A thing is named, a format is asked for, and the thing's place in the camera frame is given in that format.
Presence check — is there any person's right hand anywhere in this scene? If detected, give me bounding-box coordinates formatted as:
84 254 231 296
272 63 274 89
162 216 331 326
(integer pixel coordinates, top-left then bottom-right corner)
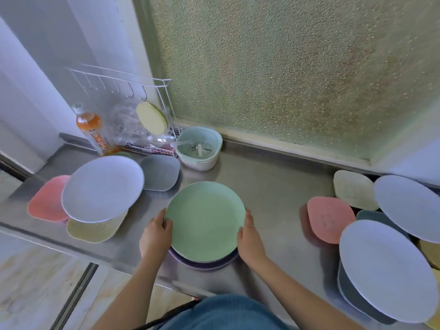
236 209 269 272

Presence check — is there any person's left hand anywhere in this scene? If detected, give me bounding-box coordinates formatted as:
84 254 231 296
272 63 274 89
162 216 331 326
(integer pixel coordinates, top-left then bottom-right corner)
139 208 173 262

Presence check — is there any green round plate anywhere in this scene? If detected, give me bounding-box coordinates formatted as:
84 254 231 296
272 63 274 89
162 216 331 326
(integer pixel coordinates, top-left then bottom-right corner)
165 181 247 264

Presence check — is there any person's right forearm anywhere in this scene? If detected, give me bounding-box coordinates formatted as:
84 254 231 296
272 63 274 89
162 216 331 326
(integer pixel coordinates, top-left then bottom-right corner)
254 259 358 330

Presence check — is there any person's left forearm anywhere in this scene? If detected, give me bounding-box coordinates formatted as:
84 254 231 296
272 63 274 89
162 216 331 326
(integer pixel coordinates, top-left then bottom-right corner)
90 256 165 330

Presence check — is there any purple round plate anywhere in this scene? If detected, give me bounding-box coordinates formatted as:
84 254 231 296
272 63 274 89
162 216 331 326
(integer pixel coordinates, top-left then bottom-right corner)
168 247 240 271

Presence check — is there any grey square plate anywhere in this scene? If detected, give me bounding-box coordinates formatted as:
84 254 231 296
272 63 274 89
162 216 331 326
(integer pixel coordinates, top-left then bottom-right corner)
140 154 181 192

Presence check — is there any person's blue clothing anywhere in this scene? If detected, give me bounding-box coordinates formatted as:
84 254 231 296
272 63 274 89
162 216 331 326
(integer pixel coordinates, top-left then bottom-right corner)
151 294 290 330

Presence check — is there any white salad spinner bowl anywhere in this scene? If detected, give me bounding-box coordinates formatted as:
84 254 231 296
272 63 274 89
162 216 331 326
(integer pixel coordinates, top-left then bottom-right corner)
171 126 223 172

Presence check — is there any pink square plate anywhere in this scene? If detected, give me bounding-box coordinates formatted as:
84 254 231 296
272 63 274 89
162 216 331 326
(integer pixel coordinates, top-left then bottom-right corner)
307 196 357 245
27 175 71 223

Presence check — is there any clear glassware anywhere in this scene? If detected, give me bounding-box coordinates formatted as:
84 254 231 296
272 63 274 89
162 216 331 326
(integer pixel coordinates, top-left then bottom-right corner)
109 99 165 150

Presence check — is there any yellow-green round plate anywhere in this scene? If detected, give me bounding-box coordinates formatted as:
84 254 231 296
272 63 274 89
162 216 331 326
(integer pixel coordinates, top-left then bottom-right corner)
135 101 169 136

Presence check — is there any orange drink bottle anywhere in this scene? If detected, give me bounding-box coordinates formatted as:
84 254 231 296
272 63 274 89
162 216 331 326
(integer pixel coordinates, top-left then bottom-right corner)
71 103 120 157

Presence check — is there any cream square plate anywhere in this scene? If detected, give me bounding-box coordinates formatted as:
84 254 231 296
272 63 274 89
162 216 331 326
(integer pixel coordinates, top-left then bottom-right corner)
333 170 379 211

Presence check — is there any dark grey plate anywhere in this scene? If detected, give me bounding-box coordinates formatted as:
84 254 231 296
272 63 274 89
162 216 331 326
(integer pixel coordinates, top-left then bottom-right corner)
336 260 397 326

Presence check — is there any blue-grey square plate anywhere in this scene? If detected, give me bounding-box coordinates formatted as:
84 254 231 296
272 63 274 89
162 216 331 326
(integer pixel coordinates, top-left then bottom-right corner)
355 209 410 239

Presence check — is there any large white round plate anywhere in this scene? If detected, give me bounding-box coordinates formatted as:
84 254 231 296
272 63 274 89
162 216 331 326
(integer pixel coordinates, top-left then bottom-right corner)
339 219 439 324

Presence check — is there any frosted glass window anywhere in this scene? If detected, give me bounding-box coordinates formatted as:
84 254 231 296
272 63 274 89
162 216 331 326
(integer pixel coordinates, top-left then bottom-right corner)
132 0 440 166

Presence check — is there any black strap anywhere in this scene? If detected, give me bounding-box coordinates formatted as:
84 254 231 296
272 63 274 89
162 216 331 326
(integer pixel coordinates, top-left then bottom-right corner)
133 300 201 330

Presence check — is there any white wire dish rack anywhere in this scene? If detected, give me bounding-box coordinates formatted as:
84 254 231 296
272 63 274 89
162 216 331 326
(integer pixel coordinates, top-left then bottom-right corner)
65 64 185 159

